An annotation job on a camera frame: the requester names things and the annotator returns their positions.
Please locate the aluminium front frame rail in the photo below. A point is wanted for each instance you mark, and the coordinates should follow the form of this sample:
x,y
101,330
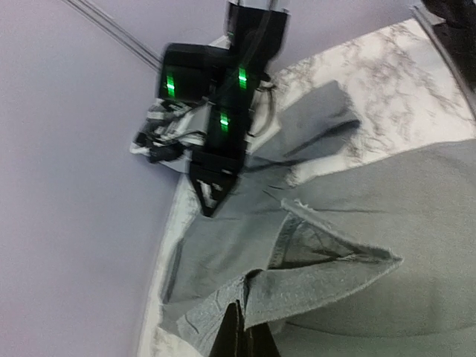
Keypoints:
x,y
431,25

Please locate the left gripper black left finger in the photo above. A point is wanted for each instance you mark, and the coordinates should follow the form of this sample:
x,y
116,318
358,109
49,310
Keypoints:
x,y
230,340

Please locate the grey long sleeve shirt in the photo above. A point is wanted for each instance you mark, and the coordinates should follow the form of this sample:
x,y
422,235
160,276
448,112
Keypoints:
x,y
378,260

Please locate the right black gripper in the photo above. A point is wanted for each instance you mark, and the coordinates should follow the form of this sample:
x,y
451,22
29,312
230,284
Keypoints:
x,y
226,80

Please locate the right aluminium wall post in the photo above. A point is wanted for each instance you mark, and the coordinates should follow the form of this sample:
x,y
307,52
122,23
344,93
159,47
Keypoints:
x,y
106,23

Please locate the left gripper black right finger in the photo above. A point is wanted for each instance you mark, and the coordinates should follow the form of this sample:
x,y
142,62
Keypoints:
x,y
260,342

